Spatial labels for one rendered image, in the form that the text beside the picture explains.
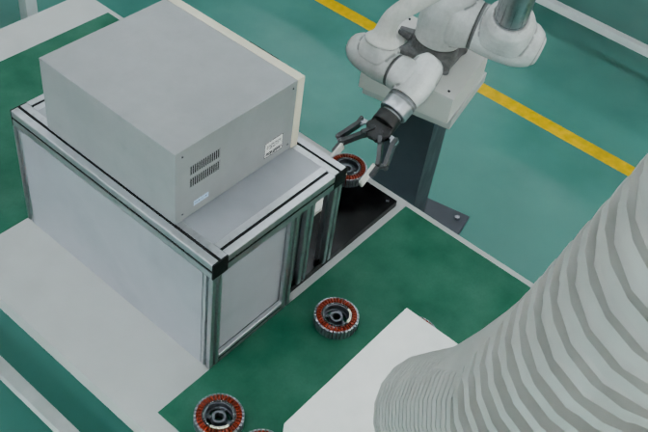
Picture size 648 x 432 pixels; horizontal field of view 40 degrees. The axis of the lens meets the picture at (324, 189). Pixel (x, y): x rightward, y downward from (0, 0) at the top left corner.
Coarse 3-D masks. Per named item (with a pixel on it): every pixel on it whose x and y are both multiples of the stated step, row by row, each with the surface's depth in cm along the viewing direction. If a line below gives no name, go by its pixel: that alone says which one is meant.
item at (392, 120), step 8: (376, 112) 255; (384, 112) 252; (392, 112) 252; (376, 120) 255; (384, 120) 251; (392, 120) 252; (376, 128) 254; (384, 128) 253; (392, 128) 252; (368, 136) 253; (376, 136) 253; (384, 136) 252
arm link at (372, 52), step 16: (400, 0) 249; (416, 0) 244; (432, 0) 242; (384, 16) 253; (400, 16) 250; (368, 32) 259; (384, 32) 254; (352, 48) 261; (368, 48) 257; (384, 48) 255; (352, 64) 264; (368, 64) 258; (384, 64) 257
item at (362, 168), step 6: (336, 156) 253; (342, 156) 253; (348, 156) 254; (354, 156) 254; (342, 162) 254; (348, 162) 254; (354, 162) 253; (360, 162) 252; (348, 168) 252; (354, 168) 253; (360, 168) 251; (366, 168) 251; (348, 174) 251; (354, 174) 249; (360, 174) 248; (348, 180) 247; (354, 180) 247; (342, 186) 249; (348, 186) 249; (354, 186) 249
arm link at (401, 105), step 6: (396, 90) 254; (390, 96) 253; (396, 96) 252; (402, 96) 252; (384, 102) 253; (390, 102) 252; (396, 102) 252; (402, 102) 252; (408, 102) 252; (390, 108) 253; (396, 108) 251; (402, 108) 252; (408, 108) 253; (414, 108) 254; (396, 114) 253; (402, 114) 252; (408, 114) 254; (402, 120) 254
